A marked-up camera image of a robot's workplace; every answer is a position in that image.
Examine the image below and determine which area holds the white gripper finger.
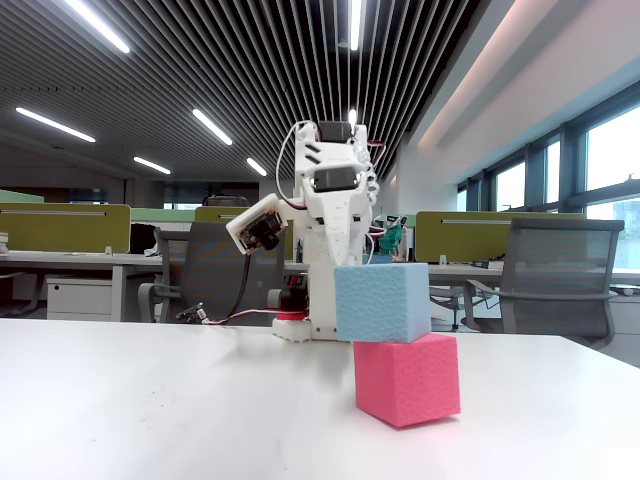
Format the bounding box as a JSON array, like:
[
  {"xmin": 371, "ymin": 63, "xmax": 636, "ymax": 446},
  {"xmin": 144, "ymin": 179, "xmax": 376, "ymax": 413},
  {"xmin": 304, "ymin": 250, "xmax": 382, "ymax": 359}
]
[{"xmin": 349, "ymin": 212, "xmax": 373, "ymax": 265}]

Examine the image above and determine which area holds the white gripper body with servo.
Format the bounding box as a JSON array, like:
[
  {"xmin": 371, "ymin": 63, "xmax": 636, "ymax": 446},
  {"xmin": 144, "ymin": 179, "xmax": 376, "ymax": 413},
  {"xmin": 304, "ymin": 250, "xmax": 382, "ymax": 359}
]
[{"xmin": 299, "ymin": 166, "xmax": 374, "ymax": 202}]

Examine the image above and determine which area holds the white gripper finger with holes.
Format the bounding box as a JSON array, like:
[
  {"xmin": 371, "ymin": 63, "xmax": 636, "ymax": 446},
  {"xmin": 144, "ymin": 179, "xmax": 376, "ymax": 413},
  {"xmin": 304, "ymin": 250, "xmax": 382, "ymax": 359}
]
[{"xmin": 307, "ymin": 189, "xmax": 365, "ymax": 267}]

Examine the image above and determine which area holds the blue foam cube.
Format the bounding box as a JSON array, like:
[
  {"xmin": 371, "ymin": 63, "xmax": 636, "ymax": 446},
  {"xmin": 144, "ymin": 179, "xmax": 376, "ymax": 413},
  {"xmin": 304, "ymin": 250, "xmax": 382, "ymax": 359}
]
[{"xmin": 333, "ymin": 262, "xmax": 432, "ymax": 345}]

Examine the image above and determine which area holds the red foam cube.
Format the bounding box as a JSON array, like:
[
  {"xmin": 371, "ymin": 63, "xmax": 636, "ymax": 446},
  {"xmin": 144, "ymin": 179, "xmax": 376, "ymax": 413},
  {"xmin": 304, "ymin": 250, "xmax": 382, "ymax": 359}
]
[{"xmin": 352, "ymin": 333, "xmax": 462, "ymax": 429}]

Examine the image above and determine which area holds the dark office chair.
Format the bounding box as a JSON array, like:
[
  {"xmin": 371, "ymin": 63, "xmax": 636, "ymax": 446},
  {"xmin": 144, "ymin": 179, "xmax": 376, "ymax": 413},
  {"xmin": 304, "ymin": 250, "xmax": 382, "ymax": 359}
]
[{"xmin": 201, "ymin": 194, "xmax": 250, "ymax": 209}]

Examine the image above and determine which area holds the white office desk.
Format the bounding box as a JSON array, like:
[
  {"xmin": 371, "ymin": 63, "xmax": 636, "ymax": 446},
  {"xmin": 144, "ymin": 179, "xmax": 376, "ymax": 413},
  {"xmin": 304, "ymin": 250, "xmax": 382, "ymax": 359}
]
[
  {"xmin": 0, "ymin": 249, "xmax": 164, "ymax": 324},
  {"xmin": 357, "ymin": 262, "xmax": 640, "ymax": 331}
]

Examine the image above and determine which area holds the grey mesh office chair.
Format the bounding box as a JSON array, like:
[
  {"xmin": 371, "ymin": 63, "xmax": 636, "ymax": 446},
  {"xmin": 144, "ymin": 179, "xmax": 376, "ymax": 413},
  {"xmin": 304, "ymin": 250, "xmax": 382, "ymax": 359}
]
[
  {"xmin": 462, "ymin": 216, "xmax": 626, "ymax": 351},
  {"xmin": 137, "ymin": 221, "xmax": 291, "ymax": 325}
]

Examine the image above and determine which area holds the small dark circuit board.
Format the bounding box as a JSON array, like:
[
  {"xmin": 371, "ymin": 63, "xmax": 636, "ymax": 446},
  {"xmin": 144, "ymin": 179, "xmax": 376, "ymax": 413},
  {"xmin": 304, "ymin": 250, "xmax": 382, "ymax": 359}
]
[{"xmin": 175, "ymin": 302, "xmax": 207, "ymax": 324}]

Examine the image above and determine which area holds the black bag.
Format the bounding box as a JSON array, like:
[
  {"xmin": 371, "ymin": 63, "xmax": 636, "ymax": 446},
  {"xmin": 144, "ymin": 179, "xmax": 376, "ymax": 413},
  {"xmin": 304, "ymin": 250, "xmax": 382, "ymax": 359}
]
[{"xmin": 129, "ymin": 222, "xmax": 160, "ymax": 257}]

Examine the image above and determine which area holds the white drawer cabinet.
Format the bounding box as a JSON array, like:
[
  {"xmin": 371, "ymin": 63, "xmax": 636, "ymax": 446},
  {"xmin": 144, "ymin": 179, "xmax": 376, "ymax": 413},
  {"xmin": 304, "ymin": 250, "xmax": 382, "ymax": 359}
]
[{"xmin": 45, "ymin": 277, "xmax": 114, "ymax": 322}]

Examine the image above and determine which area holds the red white servo wire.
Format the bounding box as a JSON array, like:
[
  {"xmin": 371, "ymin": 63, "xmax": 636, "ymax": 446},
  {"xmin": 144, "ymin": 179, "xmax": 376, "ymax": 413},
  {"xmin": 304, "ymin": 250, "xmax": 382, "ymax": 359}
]
[{"xmin": 362, "ymin": 227, "xmax": 387, "ymax": 266}]

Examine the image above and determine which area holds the white spiral wrapped cable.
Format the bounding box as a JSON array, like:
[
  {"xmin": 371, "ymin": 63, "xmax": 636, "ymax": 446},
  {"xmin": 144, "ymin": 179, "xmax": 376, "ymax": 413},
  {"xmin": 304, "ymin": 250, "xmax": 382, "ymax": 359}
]
[{"xmin": 358, "ymin": 138, "xmax": 389, "ymax": 206}]

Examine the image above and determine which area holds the white servo wire loop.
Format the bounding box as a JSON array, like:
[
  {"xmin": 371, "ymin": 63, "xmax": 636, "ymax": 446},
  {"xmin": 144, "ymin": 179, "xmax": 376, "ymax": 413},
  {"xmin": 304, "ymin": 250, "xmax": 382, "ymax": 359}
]
[{"xmin": 274, "ymin": 121, "xmax": 314, "ymax": 209}]

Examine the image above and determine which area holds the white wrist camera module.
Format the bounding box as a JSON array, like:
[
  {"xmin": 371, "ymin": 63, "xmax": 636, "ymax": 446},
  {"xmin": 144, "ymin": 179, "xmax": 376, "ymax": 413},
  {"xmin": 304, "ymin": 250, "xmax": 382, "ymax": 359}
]
[{"xmin": 225, "ymin": 194, "xmax": 290, "ymax": 256}]

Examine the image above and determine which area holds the black camera cable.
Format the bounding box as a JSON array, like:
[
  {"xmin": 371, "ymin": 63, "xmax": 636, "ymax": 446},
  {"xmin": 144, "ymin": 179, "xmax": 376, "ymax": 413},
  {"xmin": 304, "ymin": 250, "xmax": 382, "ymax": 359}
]
[{"xmin": 222, "ymin": 252, "xmax": 251, "ymax": 324}]

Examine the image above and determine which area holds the dark framed window wall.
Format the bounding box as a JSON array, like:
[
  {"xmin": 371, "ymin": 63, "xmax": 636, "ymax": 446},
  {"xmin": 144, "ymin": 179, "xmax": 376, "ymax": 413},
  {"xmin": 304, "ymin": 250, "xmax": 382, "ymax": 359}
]
[{"xmin": 455, "ymin": 82, "xmax": 640, "ymax": 274}]

